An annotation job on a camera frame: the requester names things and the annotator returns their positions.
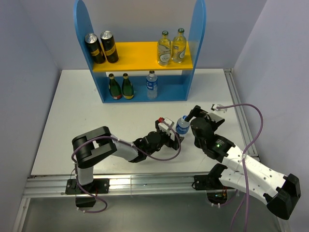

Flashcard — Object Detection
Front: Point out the green glass bottle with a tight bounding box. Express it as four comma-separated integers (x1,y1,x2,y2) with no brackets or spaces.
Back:
122,73,134,100
109,73,122,100

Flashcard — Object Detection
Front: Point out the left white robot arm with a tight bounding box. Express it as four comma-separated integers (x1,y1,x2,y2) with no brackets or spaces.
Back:
65,118,184,195

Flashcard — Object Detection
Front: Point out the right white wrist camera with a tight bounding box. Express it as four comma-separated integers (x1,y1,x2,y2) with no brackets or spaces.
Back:
211,104,227,114

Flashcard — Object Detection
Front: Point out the aluminium mounting rail front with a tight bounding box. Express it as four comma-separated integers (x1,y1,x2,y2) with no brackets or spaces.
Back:
22,172,207,198

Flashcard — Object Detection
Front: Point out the clear glass bottle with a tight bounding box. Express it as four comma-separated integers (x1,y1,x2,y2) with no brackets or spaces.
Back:
172,28,187,63
157,30,172,66

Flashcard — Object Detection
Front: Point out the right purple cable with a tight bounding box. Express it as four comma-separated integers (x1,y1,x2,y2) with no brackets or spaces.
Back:
213,103,263,232

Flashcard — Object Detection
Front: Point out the black gold can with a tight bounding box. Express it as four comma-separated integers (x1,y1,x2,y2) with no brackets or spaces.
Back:
100,30,119,63
84,33,106,64

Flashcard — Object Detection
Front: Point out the purple cable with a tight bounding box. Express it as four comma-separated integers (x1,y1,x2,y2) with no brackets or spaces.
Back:
71,122,182,214
213,103,263,232

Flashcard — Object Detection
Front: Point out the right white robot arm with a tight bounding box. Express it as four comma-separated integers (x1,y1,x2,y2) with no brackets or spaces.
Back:
185,105,301,220

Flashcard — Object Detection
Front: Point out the plastic water bottle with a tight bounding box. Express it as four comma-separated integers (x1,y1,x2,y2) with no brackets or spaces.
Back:
146,71,158,99
176,115,190,136

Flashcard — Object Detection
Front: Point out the plastic water bottle front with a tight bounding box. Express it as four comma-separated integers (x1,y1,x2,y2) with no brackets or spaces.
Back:
176,115,190,136

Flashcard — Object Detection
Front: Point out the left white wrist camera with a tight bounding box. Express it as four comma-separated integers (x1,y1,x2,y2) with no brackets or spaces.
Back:
158,117,174,135

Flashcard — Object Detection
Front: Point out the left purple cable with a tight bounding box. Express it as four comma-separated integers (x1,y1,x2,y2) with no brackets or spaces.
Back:
71,122,182,214

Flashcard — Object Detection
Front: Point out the black gold can right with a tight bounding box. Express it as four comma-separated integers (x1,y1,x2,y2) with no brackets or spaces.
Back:
100,30,119,63

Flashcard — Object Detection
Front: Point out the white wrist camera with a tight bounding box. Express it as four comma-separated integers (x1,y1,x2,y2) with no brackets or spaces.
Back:
158,117,174,135
211,104,227,114

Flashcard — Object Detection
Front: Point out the aluminium side rail right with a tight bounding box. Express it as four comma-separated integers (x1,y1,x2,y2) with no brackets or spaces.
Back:
224,69,259,160

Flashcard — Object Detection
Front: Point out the green glass bottle front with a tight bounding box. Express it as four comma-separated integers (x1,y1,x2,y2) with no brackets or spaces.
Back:
122,73,134,100

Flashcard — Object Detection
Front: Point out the black gold can left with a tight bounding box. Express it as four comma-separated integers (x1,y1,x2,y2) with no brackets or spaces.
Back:
84,33,106,64

